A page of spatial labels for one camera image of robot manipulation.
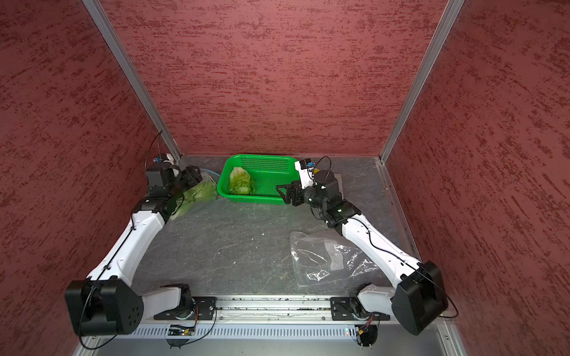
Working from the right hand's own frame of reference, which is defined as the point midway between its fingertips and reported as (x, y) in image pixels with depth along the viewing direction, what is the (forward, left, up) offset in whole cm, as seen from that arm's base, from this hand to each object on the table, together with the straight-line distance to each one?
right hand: (284, 189), depth 76 cm
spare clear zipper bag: (-18, -16, -23) cm, 33 cm away
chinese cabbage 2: (+12, +37, -17) cm, 43 cm away
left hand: (+8, +35, 0) cm, 36 cm away
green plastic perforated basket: (+29, +10, -24) cm, 39 cm away
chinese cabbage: (+16, +21, -15) cm, 30 cm away
